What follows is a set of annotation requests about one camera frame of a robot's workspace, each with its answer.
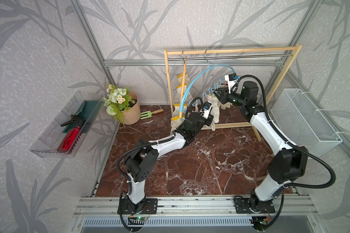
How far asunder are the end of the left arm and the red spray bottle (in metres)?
0.43

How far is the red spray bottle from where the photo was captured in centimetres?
56

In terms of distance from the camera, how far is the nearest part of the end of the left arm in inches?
25.3
